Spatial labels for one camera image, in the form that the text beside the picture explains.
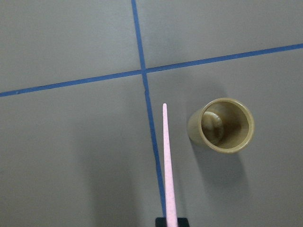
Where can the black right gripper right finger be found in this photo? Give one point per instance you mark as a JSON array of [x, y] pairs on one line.
[[183, 222]]

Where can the pink chopstick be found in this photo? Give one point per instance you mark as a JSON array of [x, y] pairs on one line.
[[171, 212]]

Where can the bamboo cup holder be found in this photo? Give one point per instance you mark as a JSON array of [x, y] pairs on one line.
[[224, 125]]

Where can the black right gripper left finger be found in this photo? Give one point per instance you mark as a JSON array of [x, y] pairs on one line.
[[160, 222]]

